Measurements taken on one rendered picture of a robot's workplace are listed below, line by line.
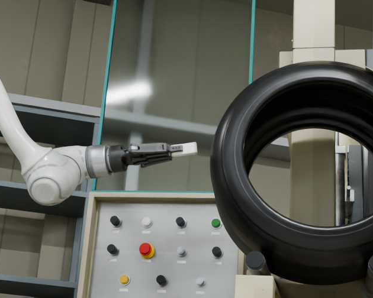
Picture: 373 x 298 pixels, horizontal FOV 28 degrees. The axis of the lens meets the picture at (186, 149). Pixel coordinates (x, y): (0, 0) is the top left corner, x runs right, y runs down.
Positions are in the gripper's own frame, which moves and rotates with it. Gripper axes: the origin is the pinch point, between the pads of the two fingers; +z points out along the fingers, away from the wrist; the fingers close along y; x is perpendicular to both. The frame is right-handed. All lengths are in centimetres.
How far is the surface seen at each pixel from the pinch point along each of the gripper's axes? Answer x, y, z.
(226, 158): 9.3, -13.3, 12.5
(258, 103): -4.4, -12.9, 21.8
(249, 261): 35.3, -12.6, 15.4
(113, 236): 5, 57, -36
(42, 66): -182, 256, -137
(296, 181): 4.6, 24.3, 28.4
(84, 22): -214, 258, -106
